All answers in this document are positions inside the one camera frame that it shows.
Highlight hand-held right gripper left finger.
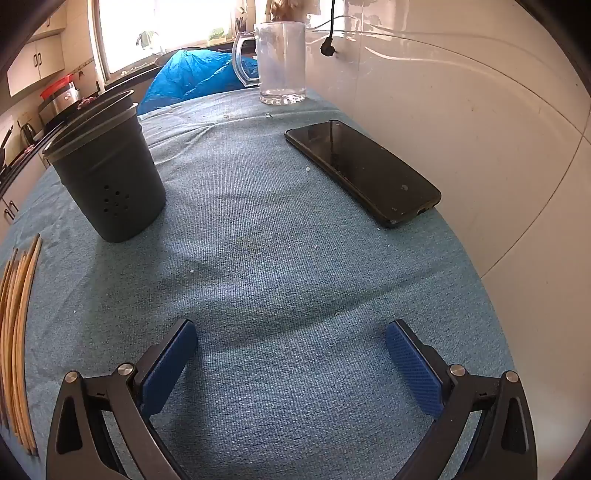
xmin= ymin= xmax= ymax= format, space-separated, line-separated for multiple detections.
xmin=45 ymin=318 xmax=199 ymax=480

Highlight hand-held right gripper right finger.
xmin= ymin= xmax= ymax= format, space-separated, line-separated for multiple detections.
xmin=385 ymin=319 xmax=539 ymax=480

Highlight bunch of wooden chopsticks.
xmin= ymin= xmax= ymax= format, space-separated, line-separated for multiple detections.
xmin=0 ymin=233 xmax=43 ymax=457

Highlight dark grey utensil holder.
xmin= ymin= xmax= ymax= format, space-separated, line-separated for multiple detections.
xmin=41 ymin=90 xmax=168 ymax=243

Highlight blue tablecloth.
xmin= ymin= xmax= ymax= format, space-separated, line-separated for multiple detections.
xmin=0 ymin=88 xmax=515 ymax=480

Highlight black smartphone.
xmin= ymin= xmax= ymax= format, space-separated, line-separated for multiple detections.
xmin=285 ymin=119 xmax=442 ymax=229

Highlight cream base cabinets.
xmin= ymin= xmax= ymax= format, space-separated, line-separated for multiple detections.
xmin=0 ymin=161 xmax=51 ymax=241

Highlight black kitchen countertop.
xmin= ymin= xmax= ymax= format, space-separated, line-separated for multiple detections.
xmin=0 ymin=117 xmax=61 ymax=195

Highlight silver rice cooker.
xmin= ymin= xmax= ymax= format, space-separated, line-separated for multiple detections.
xmin=39 ymin=85 xmax=81 ymax=117

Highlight blue plastic bag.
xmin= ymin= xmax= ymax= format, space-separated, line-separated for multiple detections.
xmin=139 ymin=50 xmax=259 ymax=115

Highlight red plastic basin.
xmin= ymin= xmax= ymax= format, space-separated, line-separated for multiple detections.
xmin=41 ymin=75 xmax=75 ymax=99

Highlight green cloth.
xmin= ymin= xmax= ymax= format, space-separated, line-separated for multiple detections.
xmin=136 ymin=30 xmax=162 ymax=54

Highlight clear glass mug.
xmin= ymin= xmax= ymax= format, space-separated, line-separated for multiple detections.
xmin=232 ymin=21 xmax=308 ymax=106

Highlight kitchen window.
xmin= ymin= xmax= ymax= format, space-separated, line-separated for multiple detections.
xmin=92 ymin=0 xmax=259 ymax=79

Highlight black power cable with plug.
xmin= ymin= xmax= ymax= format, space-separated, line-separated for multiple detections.
xmin=321 ymin=0 xmax=338 ymax=58

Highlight cream wall cabinets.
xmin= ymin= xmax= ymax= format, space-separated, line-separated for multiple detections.
xmin=7 ymin=34 xmax=65 ymax=97

